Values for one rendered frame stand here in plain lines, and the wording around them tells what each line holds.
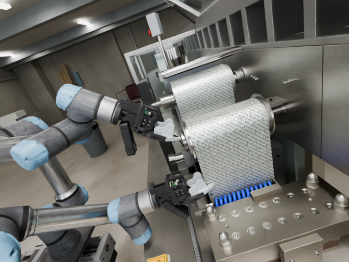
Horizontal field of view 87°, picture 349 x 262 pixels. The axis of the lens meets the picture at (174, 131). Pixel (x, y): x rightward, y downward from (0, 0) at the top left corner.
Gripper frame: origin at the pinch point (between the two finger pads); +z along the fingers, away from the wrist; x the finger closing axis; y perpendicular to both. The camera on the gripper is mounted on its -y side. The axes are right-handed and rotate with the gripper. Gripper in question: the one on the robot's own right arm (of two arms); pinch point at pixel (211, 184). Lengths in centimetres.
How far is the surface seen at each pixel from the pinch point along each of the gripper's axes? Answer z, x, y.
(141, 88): -14.3, 33.0, 32.9
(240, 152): 11.7, -0.2, 8.9
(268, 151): 20.6, -0.2, 5.9
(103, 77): -276, 928, 20
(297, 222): 17.5, -16.8, -6.0
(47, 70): -531, 969, 134
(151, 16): 1, 57, 61
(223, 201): 2.0, -2.7, -6.0
